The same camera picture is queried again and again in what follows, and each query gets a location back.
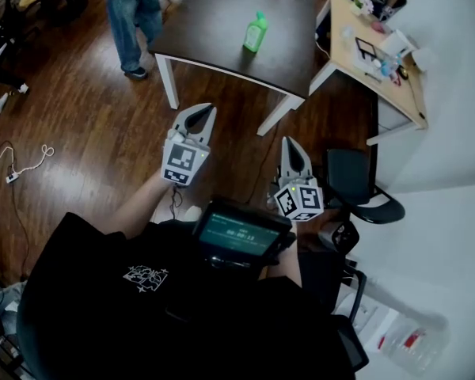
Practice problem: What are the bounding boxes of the black chest-mounted tablet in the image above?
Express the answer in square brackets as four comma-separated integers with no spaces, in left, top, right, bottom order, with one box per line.
[192,197,298,271]

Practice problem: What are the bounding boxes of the light wooden table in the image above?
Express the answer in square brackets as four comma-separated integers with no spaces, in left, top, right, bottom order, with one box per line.
[308,0,429,146]

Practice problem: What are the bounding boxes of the black metal chair frame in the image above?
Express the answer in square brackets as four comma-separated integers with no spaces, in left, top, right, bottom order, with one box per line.
[331,266,370,372]

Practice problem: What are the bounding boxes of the green plastic bottle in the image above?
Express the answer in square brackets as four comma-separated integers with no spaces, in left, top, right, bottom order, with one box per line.
[242,10,270,54]

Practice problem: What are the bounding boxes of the dark brown table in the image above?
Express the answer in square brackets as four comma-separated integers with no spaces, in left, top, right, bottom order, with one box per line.
[147,0,318,138]

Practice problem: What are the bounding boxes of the thin white cable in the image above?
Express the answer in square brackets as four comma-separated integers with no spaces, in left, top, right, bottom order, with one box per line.
[313,39,333,59]

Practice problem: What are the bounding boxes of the person's white shoe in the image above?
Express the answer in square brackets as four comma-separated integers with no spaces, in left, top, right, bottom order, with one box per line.
[183,205,203,224]

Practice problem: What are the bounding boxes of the person's left forearm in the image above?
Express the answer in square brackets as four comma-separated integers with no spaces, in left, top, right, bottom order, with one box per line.
[112,170,174,240]

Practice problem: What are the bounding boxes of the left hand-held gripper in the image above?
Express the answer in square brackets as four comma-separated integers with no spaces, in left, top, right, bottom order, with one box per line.
[161,101,219,189]

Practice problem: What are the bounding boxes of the black picture frame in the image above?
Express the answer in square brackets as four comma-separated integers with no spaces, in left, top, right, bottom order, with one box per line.
[354,36,378,62]

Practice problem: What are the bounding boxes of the white floor cable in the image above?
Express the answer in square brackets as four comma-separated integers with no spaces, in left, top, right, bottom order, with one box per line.
[0,144,56,173]

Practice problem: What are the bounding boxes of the clear plastic box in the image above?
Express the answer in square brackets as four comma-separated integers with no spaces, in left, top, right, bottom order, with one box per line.
[378,317,451,376]

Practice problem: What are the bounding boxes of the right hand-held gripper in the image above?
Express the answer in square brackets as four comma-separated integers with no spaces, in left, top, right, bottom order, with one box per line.
[274,135,325,223]

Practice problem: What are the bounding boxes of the person's right forearm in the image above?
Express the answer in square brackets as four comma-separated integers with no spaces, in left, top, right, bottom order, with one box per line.
[278,230,304,287]

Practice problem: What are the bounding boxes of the black office chair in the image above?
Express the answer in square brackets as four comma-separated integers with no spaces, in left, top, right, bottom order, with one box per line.
[325,148,406,226]

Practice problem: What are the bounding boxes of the person's black shirt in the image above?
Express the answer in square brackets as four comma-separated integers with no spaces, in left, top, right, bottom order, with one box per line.
[17,211,358,380]

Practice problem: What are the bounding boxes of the white flowers in pot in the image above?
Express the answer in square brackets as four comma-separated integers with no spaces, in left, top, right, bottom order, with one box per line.
[349,0,375,17]

